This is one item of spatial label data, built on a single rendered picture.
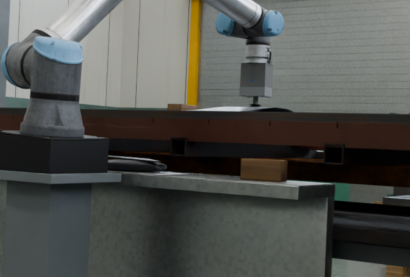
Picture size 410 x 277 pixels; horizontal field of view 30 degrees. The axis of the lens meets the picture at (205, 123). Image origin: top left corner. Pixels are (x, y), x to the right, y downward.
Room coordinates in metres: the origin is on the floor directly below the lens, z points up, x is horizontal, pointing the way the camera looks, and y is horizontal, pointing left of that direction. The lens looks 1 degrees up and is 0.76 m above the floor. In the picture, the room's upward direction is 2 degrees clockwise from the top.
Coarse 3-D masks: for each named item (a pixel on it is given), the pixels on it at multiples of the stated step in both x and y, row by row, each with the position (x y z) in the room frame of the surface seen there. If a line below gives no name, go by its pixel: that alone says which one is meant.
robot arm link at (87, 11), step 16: (80, 0) 1.98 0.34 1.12; (96, 0) 1.98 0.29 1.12; (112, 0) 2.01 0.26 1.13; (64, 16) 1.95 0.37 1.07; (80, 16) 1.96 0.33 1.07; (96, 16) 1.99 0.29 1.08; (32, 32) 1.92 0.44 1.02; (48, 32) 1.91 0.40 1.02; (64, 32) 1.93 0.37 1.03; (80, 32) 1.96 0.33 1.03; (16, 48) 1.89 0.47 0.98; (16, 64) 1.85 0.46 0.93; (16, 80) 1.89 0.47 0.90
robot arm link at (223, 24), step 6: (222, 18) 2.30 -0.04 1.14; (228, 18) 2.28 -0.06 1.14; (216, 24) 2.32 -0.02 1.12; (222, 24) 2.30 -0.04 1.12; (228, 24) 2.28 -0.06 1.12; (234, 24) 2.28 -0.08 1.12; (240, 24) 2.26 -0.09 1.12; (222, 30) 2.30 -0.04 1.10; (228, 30) 2.28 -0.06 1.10; (234, 30) 2.29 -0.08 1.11; (240, 30) 2.27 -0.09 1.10; (228, 36) 2.32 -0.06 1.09; (234, 36) 2.32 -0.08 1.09; (240, 36) 2.30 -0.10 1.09; (246, 36) 2.28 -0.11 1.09
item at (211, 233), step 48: (0, 192) 2.36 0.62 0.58; (96, 192) 2.15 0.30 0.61; (144, 192) 2.06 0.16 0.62; (192, 192) 1.98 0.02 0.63; (0, 240) 2.35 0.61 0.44; (96, 240) 2.14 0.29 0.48; (144, 240) 2.06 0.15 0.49; (192, 240) 1.97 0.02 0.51; (240, 240) 1.90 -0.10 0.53; (288, 240) 1.83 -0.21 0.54
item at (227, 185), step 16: (128, 176) 1.89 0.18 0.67; (144, 176) 1.86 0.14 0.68; (160, 176) 1.84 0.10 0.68; (208, 176) 1.90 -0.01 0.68; (224, 176) 1.94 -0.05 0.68; (224, 192) 1.74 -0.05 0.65; (240, 192) 1.72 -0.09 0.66; (256, 192) 1.70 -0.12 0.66; (272, 192) 1.67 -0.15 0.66; (288, 192) 1.65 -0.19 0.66; (304, 192) 1.67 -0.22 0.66; (320, 192) 1.74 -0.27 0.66
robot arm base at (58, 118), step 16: (32, 96) 1.79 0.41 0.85; (48, 96) 1.77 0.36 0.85; (64, 96) 1.77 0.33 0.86; (32, 112) 1.77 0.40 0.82; (48, 112) 1.76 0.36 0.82; (64, 112) 1.77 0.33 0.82; (80, 112) 1.82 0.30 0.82; (32, 128) 1.76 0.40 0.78; (48, 128) 1.75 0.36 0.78; (64, 128) 1.76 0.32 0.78; (80, 128) 1.80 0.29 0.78
